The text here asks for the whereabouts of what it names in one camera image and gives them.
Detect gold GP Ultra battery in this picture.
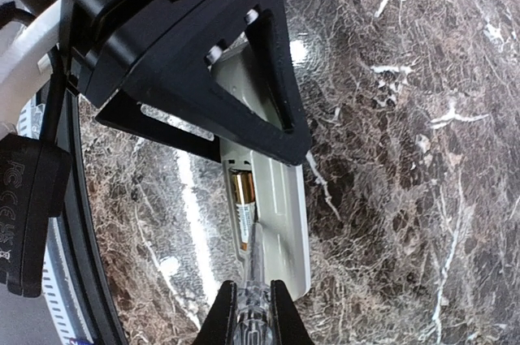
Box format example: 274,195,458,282
231,170,256,252

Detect white slotted cable duct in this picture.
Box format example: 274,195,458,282
18,93,97,345

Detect white AC remote control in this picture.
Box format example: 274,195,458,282
211,42,311,300

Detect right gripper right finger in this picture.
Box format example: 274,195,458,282
270,280,314,345

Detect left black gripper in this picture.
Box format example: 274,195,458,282
60,0,311,166

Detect black front table rail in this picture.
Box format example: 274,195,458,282
58,93,128,344

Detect clear handle screwdriver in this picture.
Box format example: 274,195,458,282
233,221,275,345

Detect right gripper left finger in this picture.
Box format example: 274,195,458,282
193,280,237,345

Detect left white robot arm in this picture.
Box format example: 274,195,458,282
20,0,310,166

